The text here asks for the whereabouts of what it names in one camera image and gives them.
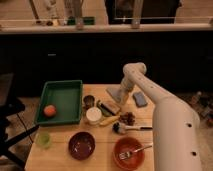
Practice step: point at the dark grape bunch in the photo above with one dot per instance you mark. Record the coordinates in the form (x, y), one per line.
(127, 118)

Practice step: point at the black chair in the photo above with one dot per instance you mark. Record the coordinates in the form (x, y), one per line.
(10, 105)

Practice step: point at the yellow banana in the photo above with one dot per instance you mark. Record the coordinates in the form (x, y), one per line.
(108, 120)

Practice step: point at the orange fruit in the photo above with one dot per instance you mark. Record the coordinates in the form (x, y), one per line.
(50, 111)

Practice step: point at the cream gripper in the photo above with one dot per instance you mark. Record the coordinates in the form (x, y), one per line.
(123, 96)

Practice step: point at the small metal cup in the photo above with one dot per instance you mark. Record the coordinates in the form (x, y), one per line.
(89, 101)

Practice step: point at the orange bowl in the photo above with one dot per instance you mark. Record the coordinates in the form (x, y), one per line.
(128, 144)

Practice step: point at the blue sponge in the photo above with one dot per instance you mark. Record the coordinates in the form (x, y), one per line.
(139, 99)

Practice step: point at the grey-blue towel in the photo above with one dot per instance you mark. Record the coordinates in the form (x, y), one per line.
(114, 93)

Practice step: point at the silver fork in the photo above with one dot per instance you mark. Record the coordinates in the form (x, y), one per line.
(135, 151)

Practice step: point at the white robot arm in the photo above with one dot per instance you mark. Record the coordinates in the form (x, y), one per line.
(174, 122)

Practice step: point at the green vegetable toy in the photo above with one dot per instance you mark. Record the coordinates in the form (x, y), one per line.
(104, 111)

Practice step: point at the purple bowl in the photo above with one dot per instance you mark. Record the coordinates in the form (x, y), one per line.
(81, 145)

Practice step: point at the wooden block eraser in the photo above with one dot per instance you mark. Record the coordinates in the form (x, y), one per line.
(111, 107)

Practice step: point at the green plastic tray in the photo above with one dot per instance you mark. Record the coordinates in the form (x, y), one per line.
(66, 97)

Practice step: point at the light green cup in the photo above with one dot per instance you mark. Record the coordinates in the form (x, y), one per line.
(43, 140)

